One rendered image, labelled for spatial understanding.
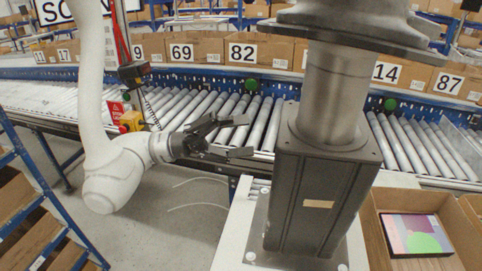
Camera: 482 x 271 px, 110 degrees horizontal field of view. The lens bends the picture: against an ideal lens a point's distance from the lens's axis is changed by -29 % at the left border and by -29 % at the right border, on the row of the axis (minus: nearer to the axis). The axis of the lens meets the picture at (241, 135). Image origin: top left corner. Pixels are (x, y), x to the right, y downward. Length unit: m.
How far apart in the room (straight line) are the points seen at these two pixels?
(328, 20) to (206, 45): 1.15
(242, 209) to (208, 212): 0.96
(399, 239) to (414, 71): 0.97
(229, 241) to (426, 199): 0.59
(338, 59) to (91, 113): 0.47
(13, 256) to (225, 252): 0.79
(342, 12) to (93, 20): 0.53
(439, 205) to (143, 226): 1.57
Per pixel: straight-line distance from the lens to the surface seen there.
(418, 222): 0.77
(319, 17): 0.28
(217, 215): 1.60
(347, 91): 0.34
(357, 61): 0.33
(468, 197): 0.89
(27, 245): 1.09
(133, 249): 1.58
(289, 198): 0.42
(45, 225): 1.09
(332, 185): 0.40
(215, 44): 1.37
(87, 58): 0.59
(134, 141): 0.64
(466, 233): 0.79
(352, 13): 0.29
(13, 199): 0.99
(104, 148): 0.54
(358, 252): 0.66
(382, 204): 0.76
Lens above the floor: 1.29
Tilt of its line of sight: 34 degrees down
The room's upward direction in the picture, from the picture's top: straight up
